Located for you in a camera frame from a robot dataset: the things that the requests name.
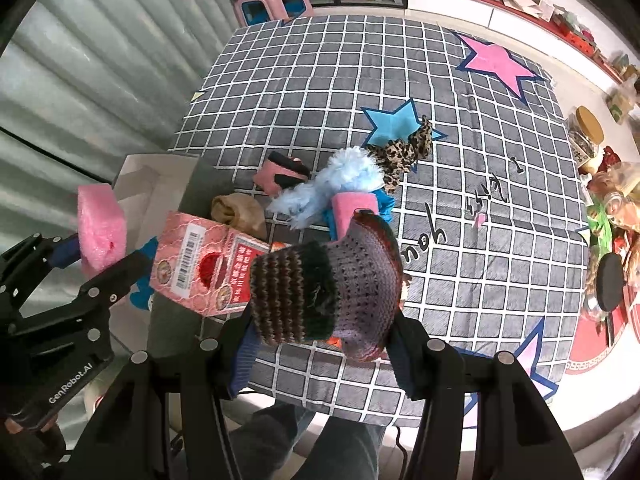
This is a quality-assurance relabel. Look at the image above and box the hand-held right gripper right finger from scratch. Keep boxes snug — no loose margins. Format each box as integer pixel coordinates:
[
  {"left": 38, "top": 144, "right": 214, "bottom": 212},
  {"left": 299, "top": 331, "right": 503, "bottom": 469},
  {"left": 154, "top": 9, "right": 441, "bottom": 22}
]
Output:
[{"left": 390, "top": 312, "right": 586, "bottom": 480}]

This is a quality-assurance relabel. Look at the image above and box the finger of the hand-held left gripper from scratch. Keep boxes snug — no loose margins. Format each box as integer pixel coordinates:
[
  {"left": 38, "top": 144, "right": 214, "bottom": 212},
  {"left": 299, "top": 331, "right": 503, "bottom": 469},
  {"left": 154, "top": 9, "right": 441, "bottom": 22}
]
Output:
[
  {"left": 0, "top": 233, "right": 85, "bottom": 322},
  {"left": 10, "top": 251, "right": 157, "bottom": 362}
]

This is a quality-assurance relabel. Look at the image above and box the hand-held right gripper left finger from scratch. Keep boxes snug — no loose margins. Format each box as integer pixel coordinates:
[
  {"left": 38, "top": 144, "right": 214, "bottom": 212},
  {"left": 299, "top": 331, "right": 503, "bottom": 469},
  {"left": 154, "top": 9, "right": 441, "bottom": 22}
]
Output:
[{"left": 75, "top": 305, "right": 263, "bottom": 480}]

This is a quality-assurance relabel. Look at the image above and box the pink foam sponge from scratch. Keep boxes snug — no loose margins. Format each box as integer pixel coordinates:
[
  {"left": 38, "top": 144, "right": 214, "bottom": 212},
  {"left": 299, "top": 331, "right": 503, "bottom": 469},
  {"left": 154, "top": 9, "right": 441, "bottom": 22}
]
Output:
[
  {"left": 331, "top": 192, "right": 381, "bottom": 238},
  {"left": 76, "top": 183, "right": 128, "bottom": 278}
]

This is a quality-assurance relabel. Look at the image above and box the striped knit hat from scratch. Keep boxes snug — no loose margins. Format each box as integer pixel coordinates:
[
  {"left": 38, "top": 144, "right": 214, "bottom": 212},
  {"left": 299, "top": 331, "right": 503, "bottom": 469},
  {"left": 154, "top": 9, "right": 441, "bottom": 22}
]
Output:
[{"left": 248, "top": 210, "right": 405, "bottom": 363}]

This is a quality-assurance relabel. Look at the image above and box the leopard print scarf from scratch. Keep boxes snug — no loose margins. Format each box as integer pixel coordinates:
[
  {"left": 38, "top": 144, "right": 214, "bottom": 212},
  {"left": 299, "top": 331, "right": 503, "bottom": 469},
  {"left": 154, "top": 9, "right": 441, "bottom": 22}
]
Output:
[{"left": 367, "top": 115, "right": 435, "bottom": 193}]

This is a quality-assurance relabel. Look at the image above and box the red patterned cardboard box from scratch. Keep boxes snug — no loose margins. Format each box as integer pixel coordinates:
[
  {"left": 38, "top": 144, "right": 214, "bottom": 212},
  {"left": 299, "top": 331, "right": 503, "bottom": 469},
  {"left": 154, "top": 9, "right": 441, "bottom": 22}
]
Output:
[{"left": 150, "top": 210, "right": 296, "bottom": 319}]

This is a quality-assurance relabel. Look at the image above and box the person's leg in jeans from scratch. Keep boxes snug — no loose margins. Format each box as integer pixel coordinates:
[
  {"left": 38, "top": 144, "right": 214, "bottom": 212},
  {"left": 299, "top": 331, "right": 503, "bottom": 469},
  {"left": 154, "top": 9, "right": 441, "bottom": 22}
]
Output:
[{"left": 225, "top": 400, "right": 386, "bottom": 480}]

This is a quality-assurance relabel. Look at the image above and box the beige stocking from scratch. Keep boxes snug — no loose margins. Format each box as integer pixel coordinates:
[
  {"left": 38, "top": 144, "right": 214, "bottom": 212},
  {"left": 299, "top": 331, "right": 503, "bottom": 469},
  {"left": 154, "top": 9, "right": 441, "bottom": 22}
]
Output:
[{"left": 210, "top": 193, "right": 268, "bottom": 241}]

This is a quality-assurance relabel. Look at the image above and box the pink and blue sock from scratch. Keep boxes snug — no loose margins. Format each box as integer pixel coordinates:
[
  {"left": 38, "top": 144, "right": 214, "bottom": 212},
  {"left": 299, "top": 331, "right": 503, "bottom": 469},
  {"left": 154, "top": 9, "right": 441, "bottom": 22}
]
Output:
[{"left": 320, "top": 187, "right": 396, "bottom": 231}]

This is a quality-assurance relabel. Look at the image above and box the pink and black sock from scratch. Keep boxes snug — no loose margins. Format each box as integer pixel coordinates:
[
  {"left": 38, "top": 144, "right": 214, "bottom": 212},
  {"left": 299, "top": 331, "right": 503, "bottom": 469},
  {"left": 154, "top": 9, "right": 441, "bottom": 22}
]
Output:
[{"left": 253, "top": 151, "right": 311, "bottom": 196}]

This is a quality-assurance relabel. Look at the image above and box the red round mat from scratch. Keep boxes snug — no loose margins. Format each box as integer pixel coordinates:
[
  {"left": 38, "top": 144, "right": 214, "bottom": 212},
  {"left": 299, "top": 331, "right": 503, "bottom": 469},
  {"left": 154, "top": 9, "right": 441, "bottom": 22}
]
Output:
[{"left": 565, "top": 305, "right": 640, "bottom": 376}]

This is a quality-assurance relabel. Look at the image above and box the light blue fluffy cloth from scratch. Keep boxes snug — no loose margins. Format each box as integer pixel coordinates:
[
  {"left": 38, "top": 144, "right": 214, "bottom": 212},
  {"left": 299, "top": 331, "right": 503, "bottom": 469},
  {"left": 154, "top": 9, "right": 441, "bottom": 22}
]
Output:
[{"left": 265, "top": 146, "right": 386, "bottom": 231}]

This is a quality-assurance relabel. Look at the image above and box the black round disc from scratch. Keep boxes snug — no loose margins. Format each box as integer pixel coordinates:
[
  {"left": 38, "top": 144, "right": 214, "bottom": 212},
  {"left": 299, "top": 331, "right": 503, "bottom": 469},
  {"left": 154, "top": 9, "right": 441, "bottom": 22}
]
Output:
[{"left": 597, "top": 252, "right": 626, "bottom": 313}]

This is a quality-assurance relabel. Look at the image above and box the pile of toys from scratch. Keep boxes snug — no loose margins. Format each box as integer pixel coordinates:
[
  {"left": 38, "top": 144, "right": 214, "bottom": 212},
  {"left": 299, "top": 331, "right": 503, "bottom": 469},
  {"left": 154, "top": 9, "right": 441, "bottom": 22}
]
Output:
[{"left": 585, "top": 147, "right": 640, "bottom": 321}]

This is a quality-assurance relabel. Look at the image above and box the grey checked star blanket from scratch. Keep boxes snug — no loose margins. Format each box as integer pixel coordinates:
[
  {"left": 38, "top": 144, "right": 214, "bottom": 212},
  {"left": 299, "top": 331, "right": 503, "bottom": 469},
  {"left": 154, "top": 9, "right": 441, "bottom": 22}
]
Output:
[{"left": 167, "top": 14, "right": 591, "bottom": 428}]

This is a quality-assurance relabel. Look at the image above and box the jar with wooden lid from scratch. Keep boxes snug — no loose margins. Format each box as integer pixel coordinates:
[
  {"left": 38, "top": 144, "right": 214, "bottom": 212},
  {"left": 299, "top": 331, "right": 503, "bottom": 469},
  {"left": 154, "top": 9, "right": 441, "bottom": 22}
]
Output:
[{"left": 567, "top": 106, "right": 606, "bottom": 166}]

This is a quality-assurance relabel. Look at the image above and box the black cable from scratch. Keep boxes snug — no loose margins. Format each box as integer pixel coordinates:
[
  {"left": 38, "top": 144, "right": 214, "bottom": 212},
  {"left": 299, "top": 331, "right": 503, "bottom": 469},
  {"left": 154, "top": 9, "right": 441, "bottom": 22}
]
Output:
[{"left": 395, "top": 425, "right": 416, "bottom": 461}]

